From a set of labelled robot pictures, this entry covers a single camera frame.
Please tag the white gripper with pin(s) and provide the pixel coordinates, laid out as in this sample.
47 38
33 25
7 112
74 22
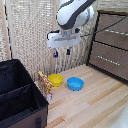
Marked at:
63 40

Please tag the colourful snack bag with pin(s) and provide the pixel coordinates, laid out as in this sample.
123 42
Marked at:
45 85

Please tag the yellow bowl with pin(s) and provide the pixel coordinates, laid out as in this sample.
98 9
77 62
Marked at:
55 80

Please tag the brown drawer cabinet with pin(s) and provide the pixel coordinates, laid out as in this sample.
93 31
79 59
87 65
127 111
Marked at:
111 46

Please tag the blue bowl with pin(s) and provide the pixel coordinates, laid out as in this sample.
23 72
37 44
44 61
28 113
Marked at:
75 83

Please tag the woven screen panel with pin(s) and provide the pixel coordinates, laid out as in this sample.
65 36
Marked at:
2 36
80 55
30 36

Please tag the black fabric storage box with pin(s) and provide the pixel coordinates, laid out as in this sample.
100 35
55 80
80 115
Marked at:
20 96

